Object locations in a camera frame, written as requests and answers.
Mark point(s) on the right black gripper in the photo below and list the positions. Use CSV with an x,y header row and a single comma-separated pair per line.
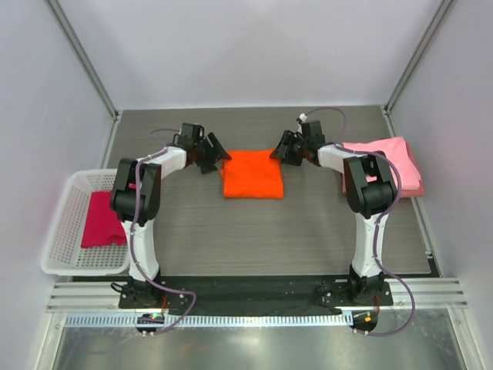
x,y
288,139

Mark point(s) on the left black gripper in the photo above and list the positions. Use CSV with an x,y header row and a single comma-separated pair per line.
x,y
209,166

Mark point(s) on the orange t shirt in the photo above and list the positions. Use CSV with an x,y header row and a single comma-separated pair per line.
x,y
252,174

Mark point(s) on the light pink shirt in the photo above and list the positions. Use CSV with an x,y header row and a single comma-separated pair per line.
x,y
393,154

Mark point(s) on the salmon pink shirt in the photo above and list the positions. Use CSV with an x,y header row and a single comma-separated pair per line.
x,y
414,190

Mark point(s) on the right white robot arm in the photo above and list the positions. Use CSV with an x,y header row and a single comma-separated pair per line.
x,y
372,190

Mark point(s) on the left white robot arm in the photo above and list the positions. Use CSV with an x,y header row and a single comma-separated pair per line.
x,y
136,199

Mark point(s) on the magenta t shirt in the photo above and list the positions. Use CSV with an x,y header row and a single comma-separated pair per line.
x,y
102,227

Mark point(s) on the white plastic basket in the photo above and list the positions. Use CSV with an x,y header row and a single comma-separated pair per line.
x,y
63,254

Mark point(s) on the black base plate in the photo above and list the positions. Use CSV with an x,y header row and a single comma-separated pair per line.
x,y
255,296

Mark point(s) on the slotted cable duct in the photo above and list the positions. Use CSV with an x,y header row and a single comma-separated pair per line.
x,y
154,320

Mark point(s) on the left aluminium frame post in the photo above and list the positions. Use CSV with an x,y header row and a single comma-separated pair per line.
x,y
75,44

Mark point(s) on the aluminium frame post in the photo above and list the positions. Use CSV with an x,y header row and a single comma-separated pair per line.
x,y
437,19
75,44

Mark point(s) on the right aluminium frame post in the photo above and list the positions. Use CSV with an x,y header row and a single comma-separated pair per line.
x,y
437,19

